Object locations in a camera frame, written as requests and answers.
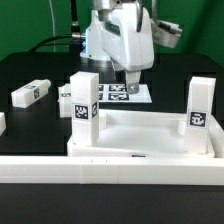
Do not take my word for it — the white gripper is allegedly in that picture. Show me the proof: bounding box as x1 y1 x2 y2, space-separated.
99 1 154 94

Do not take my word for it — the white desk tabletop tray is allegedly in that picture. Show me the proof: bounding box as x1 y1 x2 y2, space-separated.
67 109 215 158

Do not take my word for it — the white fiducial marker sheet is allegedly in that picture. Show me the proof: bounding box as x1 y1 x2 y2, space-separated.
99 84 152 103

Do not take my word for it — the white fence right bar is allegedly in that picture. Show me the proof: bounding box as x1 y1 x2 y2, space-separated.
209 117 224 159

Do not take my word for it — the white fence bar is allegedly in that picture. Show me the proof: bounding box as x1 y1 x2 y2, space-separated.
209 117 224 159
0 112 6 136
0 156 224 186

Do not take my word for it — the white fence front bar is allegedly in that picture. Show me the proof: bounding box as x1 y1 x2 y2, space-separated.
0 156 224 186

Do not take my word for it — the white fence left bar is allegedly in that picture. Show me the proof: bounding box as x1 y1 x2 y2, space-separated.
0 112 6 136

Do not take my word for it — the black cable with connector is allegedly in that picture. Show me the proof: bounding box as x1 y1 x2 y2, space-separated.
28 0 88 54

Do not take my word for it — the thin white cable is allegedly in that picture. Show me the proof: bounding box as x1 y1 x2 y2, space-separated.
48 0 57 38

